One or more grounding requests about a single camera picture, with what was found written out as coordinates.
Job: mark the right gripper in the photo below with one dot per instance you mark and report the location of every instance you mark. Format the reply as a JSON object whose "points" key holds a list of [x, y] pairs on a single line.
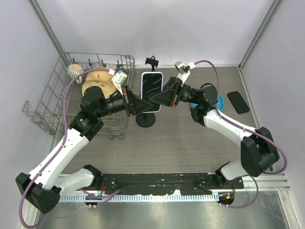
{"points": [[171, 94]]}

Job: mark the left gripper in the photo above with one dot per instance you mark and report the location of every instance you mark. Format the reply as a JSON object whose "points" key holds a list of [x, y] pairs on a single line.
{"points": [[133, 104]]}

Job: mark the black phone stand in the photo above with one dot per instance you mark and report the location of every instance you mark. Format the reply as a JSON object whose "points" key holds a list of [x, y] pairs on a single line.
{"points": [[145, 120], [153, 62]]}

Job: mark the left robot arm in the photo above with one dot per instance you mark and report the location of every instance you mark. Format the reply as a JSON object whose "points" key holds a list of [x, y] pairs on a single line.
{"points": [[40, 186]]}

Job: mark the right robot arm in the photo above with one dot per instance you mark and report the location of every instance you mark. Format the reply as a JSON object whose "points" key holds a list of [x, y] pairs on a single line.
{"points": [[257, 153]]}

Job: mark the black phone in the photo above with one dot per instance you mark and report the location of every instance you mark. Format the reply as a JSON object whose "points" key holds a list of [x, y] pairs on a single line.
{"points": [[238, 102]]}

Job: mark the blue ceramic cup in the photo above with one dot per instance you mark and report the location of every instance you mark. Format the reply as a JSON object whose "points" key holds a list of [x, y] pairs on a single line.
{"points": [[115, 69]]}

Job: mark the rear yellow bird plate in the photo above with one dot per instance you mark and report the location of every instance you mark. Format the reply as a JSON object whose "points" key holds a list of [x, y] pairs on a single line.
{"points": [[100, 74]]}

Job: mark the blue polka dot plate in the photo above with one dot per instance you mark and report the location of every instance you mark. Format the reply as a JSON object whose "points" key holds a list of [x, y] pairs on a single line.
{"points": [[220, 103]]}

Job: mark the clear glass in rack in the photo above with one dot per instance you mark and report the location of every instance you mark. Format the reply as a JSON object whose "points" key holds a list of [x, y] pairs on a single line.
{"points": [[97, 65]]}

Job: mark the striped white mug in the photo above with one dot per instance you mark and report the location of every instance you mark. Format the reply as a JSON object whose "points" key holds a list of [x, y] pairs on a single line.
{"points": [[73, 70]]}

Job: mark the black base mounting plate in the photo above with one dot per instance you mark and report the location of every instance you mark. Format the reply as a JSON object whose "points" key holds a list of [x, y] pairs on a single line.
{"points": [[161, 184]]}

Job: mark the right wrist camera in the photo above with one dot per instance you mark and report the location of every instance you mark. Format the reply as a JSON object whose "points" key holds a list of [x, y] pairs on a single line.
{"points": [[183, 70]]}

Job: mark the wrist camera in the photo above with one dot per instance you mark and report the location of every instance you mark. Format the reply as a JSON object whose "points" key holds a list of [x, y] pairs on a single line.
{"points": [[118, 79], [183, 70]]}

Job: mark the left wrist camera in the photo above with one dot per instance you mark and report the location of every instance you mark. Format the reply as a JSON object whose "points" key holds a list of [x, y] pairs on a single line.
{"points": [[118, 79]]}

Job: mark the grey wire dish rack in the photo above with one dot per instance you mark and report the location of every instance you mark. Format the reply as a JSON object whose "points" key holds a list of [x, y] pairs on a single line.
{"points": [[56, 98]]}

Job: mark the white cable duct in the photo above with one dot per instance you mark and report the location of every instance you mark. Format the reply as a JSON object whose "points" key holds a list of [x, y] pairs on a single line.
{"points": [[175, 197]]}

